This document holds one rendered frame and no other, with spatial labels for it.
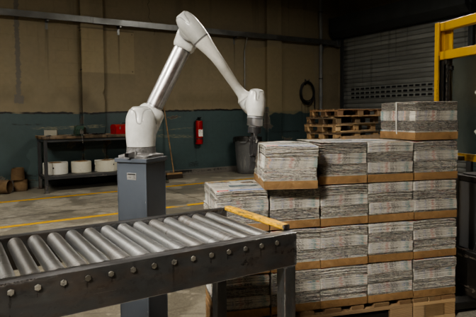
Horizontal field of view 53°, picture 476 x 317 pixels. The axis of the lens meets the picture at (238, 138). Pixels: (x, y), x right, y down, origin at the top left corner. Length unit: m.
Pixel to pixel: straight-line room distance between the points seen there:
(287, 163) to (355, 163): 0.43
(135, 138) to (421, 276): 1.82
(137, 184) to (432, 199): 1.69
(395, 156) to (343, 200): 0.40
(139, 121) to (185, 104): 7.08
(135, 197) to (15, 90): 6.35
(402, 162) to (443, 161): 0.27
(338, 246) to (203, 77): 7.43
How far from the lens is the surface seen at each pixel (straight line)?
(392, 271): 2.95
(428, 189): 2.97
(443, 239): 3.09
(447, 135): 3.01
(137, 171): 2.53
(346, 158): 2.68
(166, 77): 2.75
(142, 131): 2.53
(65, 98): 8.86
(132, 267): 1.46
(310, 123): 9.38
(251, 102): 2.62
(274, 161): 2.45
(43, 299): 1.43
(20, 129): 8.73
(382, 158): 2.79
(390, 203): 2.85
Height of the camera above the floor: 1.23
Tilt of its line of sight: 3 degrees down
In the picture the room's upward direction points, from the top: 1 degrees counter-clockwise
